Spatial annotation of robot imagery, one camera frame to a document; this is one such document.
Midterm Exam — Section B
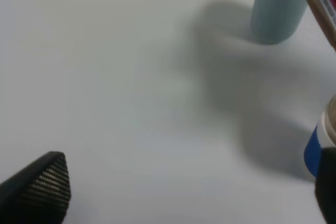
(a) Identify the blue sleeved glass cup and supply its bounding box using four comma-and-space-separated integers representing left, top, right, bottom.
303, 95, 335, 178

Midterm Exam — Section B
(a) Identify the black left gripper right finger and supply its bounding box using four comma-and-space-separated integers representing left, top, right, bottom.
315, 147, 336, 224

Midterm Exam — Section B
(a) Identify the teal cup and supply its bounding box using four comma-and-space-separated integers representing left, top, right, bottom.
250, 0, 307, 44

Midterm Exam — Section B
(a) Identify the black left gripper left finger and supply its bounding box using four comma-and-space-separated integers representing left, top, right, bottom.
1, 151, 71, 223

